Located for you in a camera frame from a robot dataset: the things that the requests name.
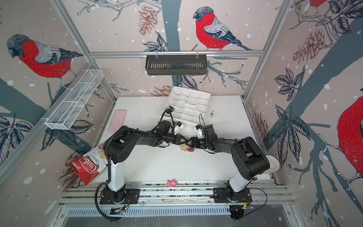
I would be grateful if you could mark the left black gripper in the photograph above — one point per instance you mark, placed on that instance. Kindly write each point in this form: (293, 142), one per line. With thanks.
(178, 139)

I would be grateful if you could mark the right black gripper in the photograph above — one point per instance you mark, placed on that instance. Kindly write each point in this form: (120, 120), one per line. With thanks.
(195, 142)

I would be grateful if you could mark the beige maroon striped sock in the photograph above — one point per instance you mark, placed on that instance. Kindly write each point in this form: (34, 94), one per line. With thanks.
(186, 148)

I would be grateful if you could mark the black grey argyle sock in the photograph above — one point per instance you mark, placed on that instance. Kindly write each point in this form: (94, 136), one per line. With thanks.
(169, 110)

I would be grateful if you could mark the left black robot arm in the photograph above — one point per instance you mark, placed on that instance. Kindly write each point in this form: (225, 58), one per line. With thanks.
(120, 145)

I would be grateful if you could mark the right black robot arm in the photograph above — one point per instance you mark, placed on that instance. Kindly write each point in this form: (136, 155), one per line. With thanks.
(248, 158)

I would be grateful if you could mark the white compartment organizer tray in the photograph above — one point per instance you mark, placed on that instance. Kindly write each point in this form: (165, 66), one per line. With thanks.
(190, 106)

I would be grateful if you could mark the pink rectangular case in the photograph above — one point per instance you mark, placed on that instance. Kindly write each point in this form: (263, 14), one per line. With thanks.
(117, 120)

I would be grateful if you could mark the small pink toy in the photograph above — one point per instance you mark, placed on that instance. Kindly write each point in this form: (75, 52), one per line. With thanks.
(171, 183)

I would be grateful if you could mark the white paper cup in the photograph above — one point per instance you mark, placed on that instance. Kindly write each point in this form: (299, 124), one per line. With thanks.
(274, 164)

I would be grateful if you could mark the horizontal aluminium back bar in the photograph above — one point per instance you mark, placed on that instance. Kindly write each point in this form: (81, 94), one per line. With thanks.
(230, 53)

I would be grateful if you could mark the red snack chip bag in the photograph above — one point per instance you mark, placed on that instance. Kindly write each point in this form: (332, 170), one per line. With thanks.
(91, 164)

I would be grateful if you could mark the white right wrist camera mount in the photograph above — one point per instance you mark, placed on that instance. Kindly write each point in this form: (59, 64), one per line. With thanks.
(199, 131)

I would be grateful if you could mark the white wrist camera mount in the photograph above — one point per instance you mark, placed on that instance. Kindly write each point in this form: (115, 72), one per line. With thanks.
(199, 131)
(178, 126)

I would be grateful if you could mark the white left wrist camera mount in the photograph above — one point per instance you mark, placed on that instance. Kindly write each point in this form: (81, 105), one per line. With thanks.
(178, 126)

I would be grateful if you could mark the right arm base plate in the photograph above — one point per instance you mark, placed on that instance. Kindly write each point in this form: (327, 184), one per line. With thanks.
(227, 195)

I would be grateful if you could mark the black hanging wall basket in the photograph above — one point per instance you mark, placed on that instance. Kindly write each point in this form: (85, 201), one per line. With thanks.
(163, 65)

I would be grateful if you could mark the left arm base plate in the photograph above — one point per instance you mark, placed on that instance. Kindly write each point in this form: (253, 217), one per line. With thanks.
(123, 196)

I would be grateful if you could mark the aluminium front rail frame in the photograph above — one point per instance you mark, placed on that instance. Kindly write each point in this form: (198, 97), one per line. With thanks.
(183, 194)

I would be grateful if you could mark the white wire mesh shelf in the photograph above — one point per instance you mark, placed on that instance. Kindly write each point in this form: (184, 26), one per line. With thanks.
(76, 98)

